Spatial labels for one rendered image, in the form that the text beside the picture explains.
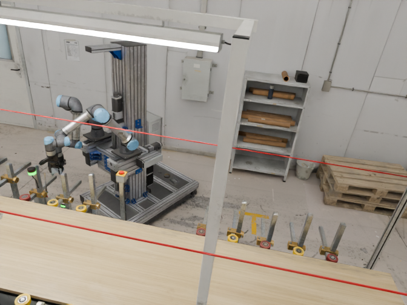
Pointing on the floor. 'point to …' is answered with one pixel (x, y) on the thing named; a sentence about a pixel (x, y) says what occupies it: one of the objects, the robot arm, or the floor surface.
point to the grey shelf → (249, 159)
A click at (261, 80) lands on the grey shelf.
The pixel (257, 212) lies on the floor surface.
